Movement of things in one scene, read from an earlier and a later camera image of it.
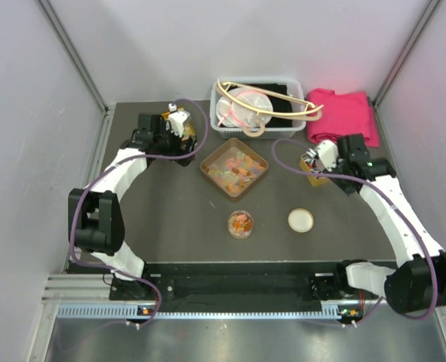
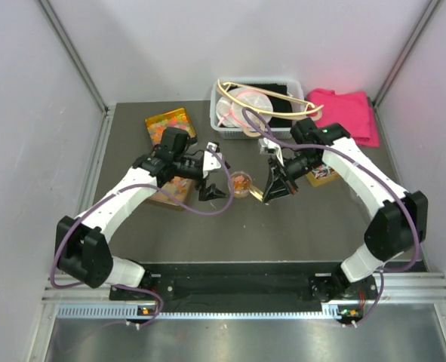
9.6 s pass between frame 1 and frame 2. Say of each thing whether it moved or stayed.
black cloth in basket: stayed
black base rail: stayed
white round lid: moved
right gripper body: moved
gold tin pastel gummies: moved
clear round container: moved
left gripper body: moved
